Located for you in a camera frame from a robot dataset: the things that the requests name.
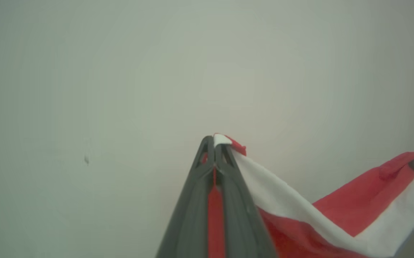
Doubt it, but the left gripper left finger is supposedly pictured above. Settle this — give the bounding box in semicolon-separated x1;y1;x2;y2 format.
156;135;216;258

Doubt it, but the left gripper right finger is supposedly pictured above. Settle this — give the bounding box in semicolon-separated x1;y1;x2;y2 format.
214;143;277;258

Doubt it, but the red white t-shirt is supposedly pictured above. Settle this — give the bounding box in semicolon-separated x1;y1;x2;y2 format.
203;133;414;258

